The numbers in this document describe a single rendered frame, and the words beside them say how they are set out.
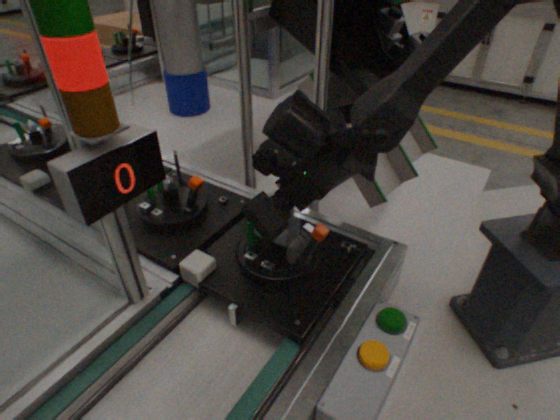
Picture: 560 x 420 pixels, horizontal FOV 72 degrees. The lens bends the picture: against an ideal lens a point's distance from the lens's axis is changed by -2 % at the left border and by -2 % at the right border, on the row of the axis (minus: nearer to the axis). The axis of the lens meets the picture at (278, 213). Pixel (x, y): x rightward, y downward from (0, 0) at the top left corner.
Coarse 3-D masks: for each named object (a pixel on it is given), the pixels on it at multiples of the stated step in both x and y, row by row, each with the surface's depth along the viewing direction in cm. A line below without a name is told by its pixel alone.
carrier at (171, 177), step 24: (168, 192) 75; (216, 192) 84; (144, 216) 74; (168, 216) 74; (192, 216) 74; (216, 216) 78; (240, 216) 79; (144, 240) 72; (168, 240) 72; (192, 240) 72; (168, 264) 67
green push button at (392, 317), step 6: (384, 312) 59; (390, 312) 59; (396, 312) 59; (402, 312) 59; (378, 318) 59; (384, 318) 58; (390, 318) 58; (396, 318) 58; (402, 318) 58; (384, 324) 57; (390, 324) 57; (396, 324) 57; (402, 324) 57; (390, 330) 57; (396, 330) 57
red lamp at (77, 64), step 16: (96, 32) 38; (48, 48) 36; (64, 48) 36; (80, 48) 36; (96, 48) 38; (64, 64) 37; (80, 64) 37; (96, 64) 38; (64, 80) 38; (80, 80) 38; (96, 80) 39
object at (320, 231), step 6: (306, 228) 60; (312, 228) 60; (318, 228) 59; (324, 228) 59; (312, 234) 59; (318, 234) 58; (324, 234) 58; (312, 240) 60; (318, 240) 59; (306, 246) 62; (312, 246) 61; (306, 252) 62; (306, 258) 63
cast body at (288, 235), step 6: (288, 222) 63; (294, 222) 63; (288, 228) 61; (294, 228) 62; (258, 234) 64; (282, 234) 61; (288, 234) 61; (294, 234) 63; (276, 240) 62; (282, 240) 62; (288, 240) 62
